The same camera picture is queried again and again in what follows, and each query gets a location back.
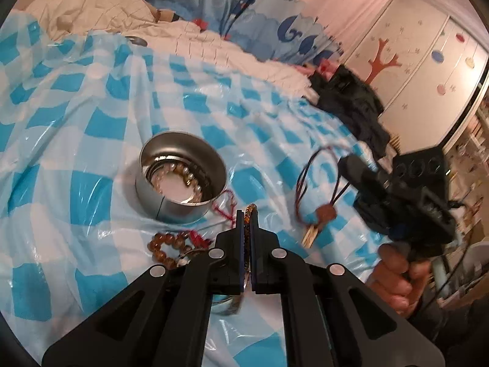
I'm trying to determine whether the amber bead bracelet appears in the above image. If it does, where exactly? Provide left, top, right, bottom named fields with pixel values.
left=149, top=231, right=193, bottom=270

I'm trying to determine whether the red string bracelet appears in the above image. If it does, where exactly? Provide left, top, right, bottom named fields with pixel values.
left=189, top=189, right=239, bottom=250

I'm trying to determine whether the cord necklace with pendant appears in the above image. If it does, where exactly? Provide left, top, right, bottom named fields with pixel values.
left=294, top=147, right=358, bottom=249

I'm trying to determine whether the person's right hand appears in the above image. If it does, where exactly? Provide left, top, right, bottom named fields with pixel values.
left=369, top=244, right=432, bottom=318

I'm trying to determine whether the black clothing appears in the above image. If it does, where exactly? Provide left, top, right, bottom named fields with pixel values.
left=309, top=65, right=392, bottom=157

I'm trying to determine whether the pink cloth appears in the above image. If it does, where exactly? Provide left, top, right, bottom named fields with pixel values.
left=300, top=62, right=342, bottom=79

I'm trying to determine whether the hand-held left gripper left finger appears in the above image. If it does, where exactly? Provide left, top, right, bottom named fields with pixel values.
left=41, top=210, right=246, bottom=367

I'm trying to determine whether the cluttered shelf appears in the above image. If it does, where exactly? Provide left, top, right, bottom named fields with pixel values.
left=443, top=95, right=489, bottom=245

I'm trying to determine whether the blue checked plastic sheet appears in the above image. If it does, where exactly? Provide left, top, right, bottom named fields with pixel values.
left=0, top=9, right=386, bottom=367

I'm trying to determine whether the white quilt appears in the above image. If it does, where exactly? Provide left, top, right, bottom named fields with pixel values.
left=25, top=0, right=318, bottom=100

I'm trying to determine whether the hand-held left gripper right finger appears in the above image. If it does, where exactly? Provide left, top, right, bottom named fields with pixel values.
left=252, top=210, right=446, bottom=367

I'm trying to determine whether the white wardrobe with tree decal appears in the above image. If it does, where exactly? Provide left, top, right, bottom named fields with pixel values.
left=340, top=0, right=489, bottom=154

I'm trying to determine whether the whale print blue blanket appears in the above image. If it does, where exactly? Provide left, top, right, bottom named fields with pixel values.
left=111, top=0, right=344, bottom=70

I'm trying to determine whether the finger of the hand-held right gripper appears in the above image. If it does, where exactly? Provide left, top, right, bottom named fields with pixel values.
left=340, top=155, right=391, bottom=191

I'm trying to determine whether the round metal tin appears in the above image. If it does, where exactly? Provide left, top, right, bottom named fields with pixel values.
left=134, top=131, right=229, bottom=223

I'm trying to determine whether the pale pearl bead bracelet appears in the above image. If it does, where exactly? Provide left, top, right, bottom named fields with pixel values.
left=151, top=162, right=205, bottom=203

